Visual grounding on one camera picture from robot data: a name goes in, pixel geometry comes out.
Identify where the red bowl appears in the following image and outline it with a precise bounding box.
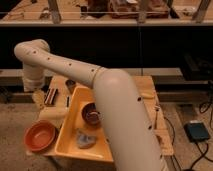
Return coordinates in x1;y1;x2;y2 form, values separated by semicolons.
24;120;56;152

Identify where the grey blue towel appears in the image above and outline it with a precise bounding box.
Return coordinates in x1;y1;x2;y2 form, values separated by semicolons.
76;130;97;149

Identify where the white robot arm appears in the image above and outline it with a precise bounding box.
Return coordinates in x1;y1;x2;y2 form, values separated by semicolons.
14;39;169;171

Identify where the dark purple bowl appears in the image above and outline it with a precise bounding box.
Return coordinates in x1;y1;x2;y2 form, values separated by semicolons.
81;103;100;126

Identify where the wooden small table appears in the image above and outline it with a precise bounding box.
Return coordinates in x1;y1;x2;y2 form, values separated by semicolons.
38;76;174;156

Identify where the dark metal cup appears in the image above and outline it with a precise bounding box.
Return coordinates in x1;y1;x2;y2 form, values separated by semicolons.
65;79;76;93

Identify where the yellow plastic bin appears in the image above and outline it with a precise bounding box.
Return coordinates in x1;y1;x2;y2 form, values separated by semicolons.
55;86;113;162

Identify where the yellow banana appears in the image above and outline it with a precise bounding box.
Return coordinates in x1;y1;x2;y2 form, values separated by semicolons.
141;93;155;99

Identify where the metal spoon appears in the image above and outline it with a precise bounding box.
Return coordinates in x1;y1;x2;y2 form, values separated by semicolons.
154;105;160;129

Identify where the black pedal cable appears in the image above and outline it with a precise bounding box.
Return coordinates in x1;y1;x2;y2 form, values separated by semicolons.
182;141;213;171

